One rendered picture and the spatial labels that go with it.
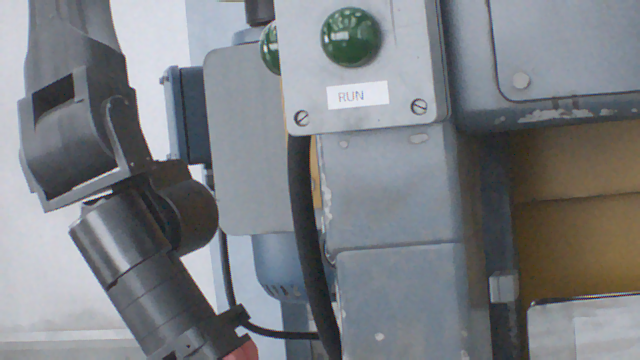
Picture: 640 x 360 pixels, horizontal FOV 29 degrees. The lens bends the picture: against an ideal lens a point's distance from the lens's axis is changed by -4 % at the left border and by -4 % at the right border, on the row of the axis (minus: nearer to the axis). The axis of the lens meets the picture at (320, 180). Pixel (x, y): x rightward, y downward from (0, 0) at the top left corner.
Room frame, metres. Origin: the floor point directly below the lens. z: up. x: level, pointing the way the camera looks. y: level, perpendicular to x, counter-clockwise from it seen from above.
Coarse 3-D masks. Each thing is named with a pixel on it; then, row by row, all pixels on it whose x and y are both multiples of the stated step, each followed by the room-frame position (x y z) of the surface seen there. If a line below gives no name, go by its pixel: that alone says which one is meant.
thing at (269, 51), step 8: (272, 24) 0.64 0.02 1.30; (264, 32) 0.64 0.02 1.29; (272, 32) 0.64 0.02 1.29; (264, 40) 0.64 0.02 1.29; (272, 40) 0.64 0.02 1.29; (264, 48) 0.64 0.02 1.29; (272, 48) 0.64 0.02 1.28; (264, 56) 0.64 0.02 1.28; (272, 56) 0.64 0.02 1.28; (264, 64) 0.65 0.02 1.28; (272, 64) 0.64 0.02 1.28; (272, 72) 0.65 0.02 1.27; (280, 72) 0.64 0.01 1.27
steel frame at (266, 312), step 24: (192, 0) 5.69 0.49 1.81; (192, 24) 5.70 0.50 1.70; (216, 24) 5.67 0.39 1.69; (240, 24) 5.64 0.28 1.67; (192, 48) 5.70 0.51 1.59; (216, 240) 5.69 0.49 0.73; (240, 240) 5.66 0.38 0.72; (216, 264) 5.70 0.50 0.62; (240, 264) 5.67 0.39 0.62; (216, 288) 5.71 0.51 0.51; (240, 288) 5.67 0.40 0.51; (264, 312) 5.65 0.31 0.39; (288, 312) 6.03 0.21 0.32
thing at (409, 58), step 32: (288, 0) 0.62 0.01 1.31; (320, 0) 0.62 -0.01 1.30; (352, 0) 0.62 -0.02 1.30; (384, 0) 0.61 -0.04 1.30; (416, 0) 0.61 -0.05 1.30; (288, 32) 0.63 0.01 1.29; (384, 32) 0.61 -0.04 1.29; (416, 32) 0.61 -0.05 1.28; (288, 64) 0.63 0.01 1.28; (320, 64) 0.62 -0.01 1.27; (384, 64) 0.61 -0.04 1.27; (416, 64) 0.61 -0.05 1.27; (288, 96) 0.63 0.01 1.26; (320, 96) 0.62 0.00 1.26; (416, 96) 0.61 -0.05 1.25; (448, 96) 0.65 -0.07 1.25; (288, 128) 0.63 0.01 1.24; (320, 128) 0.62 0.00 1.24; (352, 128) 0.62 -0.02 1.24
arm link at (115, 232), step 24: (120, 192) 0.87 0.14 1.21; (144, 192) 0.89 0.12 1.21; (96, 216) 0.84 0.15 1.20; (120, 216) 0.84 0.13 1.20; (144, 216) 0.85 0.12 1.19; (72, 240) 0.86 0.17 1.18; (96, 240) 0.84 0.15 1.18; (120, 240) 0.84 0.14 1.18; (144, 240) 0.84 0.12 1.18; (168, 240) 0.90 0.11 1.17; (96, 264) 0.84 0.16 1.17; (120, 264) 0.84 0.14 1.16
